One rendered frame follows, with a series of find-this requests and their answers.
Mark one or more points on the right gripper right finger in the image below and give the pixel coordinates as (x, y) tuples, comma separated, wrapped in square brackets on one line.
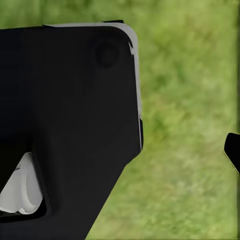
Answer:
[(232, 149)]

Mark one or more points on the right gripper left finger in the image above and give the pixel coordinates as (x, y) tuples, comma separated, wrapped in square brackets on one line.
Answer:
[(12, 149)]

